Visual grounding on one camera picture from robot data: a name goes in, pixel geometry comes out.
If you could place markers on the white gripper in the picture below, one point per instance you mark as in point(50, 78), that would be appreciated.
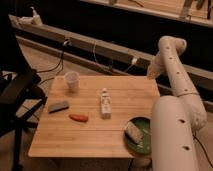
point(156, 67)

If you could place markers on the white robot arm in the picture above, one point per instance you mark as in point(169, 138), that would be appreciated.
point(174, 117)

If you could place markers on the white plug on beam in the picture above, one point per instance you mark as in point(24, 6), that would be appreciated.
point(134, 61)

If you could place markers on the white tube bottle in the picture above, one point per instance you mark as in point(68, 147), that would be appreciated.
point(105, 104)

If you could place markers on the grey sponge on plate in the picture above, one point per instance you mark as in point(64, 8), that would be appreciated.
point(133, 132)

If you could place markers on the green plate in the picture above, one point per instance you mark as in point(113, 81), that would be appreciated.
point(144, 147)

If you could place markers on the translucent plastic cup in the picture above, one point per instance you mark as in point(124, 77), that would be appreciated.
point(71, 78)

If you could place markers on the orange carrot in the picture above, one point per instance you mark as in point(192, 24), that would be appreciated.
point(79, 118)

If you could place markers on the white spray bottle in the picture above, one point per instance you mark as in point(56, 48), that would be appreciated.
point(36, 17)

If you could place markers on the black chair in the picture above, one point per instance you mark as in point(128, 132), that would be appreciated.
point(24, 86)

